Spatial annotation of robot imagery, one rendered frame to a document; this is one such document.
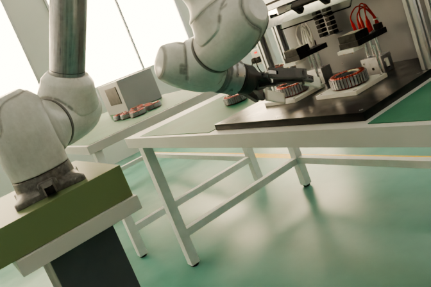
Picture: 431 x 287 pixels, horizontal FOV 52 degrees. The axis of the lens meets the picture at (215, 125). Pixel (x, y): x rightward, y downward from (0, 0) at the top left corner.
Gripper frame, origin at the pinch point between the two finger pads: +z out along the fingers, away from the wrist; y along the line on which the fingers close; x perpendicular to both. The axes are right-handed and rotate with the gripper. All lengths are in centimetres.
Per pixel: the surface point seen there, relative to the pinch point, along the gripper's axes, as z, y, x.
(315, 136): 1.0, 3.3, -13.4
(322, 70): 30.2, -17.6, 18.2
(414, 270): 75, -24, -50
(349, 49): 19.0, 3.3, 15.1
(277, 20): 16.5, -23.4, 36.9
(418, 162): 108, -37, -5
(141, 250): 32, -173, -38
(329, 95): 14.4, -2.0, 1.7
